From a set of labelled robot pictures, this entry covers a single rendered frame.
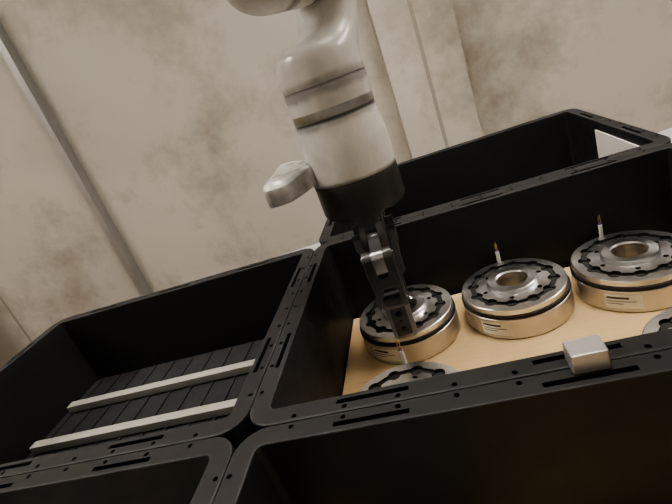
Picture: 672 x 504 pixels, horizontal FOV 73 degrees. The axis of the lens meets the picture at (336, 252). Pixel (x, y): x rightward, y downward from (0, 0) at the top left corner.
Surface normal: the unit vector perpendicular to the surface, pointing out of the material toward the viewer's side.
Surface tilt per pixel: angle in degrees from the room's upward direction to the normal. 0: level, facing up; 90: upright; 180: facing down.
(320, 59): 84
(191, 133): 90
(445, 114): 90
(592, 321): 0
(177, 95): 90
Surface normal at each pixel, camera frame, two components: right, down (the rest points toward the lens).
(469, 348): -0.33, -0.88
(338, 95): 0.23, 0.28
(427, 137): -0.03, 0.37
